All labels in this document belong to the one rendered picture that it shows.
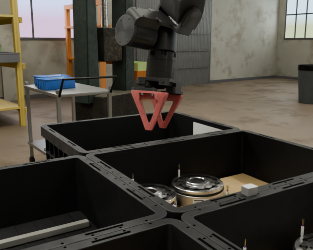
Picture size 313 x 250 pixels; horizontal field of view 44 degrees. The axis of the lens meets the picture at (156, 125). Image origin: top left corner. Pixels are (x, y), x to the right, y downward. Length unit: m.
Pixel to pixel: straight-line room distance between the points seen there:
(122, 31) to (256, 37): 11.74
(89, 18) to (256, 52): 8.46
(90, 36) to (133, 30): 3.93
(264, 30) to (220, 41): 1.92
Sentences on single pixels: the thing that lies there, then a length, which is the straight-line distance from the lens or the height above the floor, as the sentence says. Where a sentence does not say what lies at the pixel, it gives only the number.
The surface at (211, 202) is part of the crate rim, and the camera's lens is 0.51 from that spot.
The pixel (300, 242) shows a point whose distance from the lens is 0.58.
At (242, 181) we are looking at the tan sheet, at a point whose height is 0.83.
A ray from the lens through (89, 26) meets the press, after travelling 4.62.
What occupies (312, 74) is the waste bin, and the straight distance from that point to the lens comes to 7.67.
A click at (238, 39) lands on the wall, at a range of 11.80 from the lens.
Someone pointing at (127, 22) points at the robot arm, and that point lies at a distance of 0.72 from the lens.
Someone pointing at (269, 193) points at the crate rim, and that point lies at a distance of 0.55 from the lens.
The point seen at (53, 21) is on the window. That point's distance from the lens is 8.47.
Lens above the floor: 1.13
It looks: 12 degrees down
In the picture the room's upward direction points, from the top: straight up
